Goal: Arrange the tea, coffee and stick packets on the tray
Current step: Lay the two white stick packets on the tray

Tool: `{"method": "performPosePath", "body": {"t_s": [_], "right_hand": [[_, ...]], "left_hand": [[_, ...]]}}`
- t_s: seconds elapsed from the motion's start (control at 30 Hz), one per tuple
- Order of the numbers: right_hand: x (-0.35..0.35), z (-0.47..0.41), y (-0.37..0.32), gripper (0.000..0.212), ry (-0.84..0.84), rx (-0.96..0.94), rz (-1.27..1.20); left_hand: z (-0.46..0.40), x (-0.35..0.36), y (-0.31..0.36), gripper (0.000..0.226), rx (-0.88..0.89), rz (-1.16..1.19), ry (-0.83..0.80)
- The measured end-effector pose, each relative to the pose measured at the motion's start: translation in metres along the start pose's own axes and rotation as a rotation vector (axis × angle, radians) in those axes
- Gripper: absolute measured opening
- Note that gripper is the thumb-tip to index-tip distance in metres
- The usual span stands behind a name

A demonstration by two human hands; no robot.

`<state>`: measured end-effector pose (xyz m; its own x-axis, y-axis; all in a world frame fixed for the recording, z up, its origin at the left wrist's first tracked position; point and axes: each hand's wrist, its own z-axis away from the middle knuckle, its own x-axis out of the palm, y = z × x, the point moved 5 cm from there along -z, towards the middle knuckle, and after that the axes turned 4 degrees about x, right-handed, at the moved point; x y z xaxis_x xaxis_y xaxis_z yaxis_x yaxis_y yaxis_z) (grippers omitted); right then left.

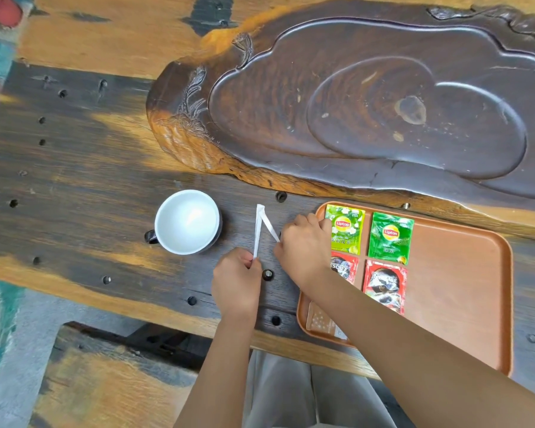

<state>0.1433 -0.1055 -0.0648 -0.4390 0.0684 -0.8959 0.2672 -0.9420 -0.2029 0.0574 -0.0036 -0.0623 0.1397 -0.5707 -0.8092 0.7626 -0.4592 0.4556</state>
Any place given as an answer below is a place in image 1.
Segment person's right hand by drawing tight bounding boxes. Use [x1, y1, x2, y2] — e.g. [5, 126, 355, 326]
[273, 213, 335, 290]

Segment person's left hand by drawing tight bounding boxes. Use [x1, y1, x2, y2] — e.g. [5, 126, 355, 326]
[211, 247, 263, 320]

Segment white paper stick sachet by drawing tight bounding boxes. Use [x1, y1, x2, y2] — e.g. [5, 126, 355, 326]
[252, 204, 281, 260]

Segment person's left forearm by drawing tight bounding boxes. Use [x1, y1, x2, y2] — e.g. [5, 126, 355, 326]
[174, 309, 259, 428]

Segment person's right forearm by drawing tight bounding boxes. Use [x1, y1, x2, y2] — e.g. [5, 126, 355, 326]
[301, 269, 535, 428]

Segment light green tea packet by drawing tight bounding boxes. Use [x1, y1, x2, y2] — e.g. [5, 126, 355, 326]
[325, 204, 366, 256]

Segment red coffee packet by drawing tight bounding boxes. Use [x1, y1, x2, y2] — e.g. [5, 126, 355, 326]
[362, 259, 407, 315]
[330, 251, 359, 285]

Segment white cup with black outside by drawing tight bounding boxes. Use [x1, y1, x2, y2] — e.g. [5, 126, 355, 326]
[144, 190, 224, 256]

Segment dark green tea packet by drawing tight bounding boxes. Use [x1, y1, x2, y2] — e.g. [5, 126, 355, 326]
[368, 212, 415, 266]

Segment clear dotted packet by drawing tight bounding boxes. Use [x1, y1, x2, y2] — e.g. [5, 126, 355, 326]
[306, 302, 348, 341]

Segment carved dark wooden tea tray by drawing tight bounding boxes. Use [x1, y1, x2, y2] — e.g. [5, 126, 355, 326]
[146, 0, 535, 244]

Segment light grey trousers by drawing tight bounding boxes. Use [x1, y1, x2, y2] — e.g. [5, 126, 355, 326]
[243, 350, 398, 428]

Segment orange plastic tray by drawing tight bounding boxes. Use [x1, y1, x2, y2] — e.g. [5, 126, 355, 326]
[296, 201, 514, 376]

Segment wooden bench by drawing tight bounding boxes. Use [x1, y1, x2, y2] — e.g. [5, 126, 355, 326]
[29, 322, 200, 428]

